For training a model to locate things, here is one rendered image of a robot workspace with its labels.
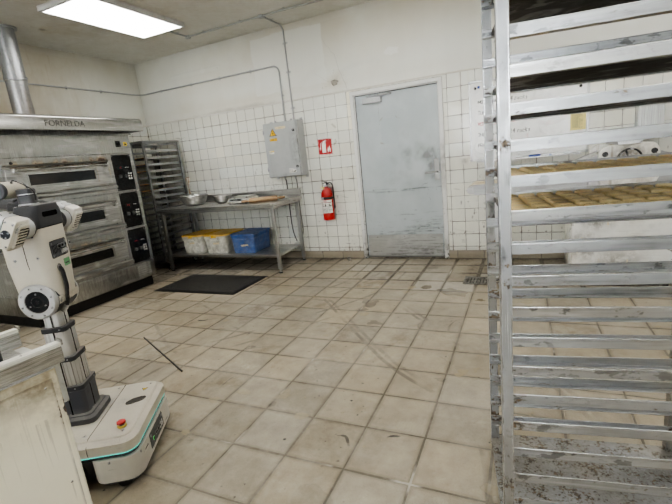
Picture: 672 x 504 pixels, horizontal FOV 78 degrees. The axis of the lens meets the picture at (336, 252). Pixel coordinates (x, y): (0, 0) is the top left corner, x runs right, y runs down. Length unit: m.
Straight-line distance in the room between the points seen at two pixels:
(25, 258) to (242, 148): 4.38
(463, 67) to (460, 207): 1.52
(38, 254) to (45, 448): 0.89
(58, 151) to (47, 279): 3.15
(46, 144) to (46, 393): 3.89
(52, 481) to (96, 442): 0.66
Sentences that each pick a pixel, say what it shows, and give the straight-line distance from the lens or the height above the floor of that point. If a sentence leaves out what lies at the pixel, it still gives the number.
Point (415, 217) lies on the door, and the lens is 5.25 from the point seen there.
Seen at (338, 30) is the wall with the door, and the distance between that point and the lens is 5.58.
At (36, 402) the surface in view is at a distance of 1.49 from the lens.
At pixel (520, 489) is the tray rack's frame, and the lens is 1.79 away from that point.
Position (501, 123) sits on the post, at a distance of 1.15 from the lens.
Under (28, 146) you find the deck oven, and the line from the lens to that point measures 5.06.
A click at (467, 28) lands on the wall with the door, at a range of 5.17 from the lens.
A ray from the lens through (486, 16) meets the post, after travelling 1.65.
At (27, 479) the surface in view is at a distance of 1.56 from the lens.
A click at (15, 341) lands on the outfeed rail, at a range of 1.75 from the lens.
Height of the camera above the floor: 1.34
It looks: 13 degrees down
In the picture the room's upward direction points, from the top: 6 degrees counter-clockwise
